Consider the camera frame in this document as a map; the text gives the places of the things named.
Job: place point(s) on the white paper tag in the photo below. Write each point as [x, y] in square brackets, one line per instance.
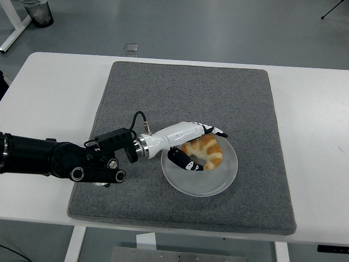
[145, 241]

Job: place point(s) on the white table leg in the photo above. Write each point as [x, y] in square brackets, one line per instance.
[75, 245]
[282, 252]

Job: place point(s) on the light grey round plate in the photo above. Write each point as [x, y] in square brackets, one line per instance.
[201, 183]

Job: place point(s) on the golden croissant bread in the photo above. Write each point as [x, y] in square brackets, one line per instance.
[212, 152]

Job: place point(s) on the dark mesh trash bin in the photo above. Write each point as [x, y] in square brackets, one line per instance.
[41, 13]

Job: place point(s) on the white desk frame leg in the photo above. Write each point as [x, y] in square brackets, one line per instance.
[11, 38]

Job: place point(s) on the metal floor outlet cover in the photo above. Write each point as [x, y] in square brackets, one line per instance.
[131, 48]

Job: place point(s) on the black table control panel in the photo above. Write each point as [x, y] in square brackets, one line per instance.
[332, 248]

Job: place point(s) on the black tripod leg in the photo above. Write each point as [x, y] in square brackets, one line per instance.
[322, 17]

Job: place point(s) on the grey felt mat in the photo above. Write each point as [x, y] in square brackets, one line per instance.
[191, 90]

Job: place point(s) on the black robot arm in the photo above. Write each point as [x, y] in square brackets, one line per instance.
[41, 155]

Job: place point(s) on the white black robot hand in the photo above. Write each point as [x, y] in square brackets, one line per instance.
[177, 133]

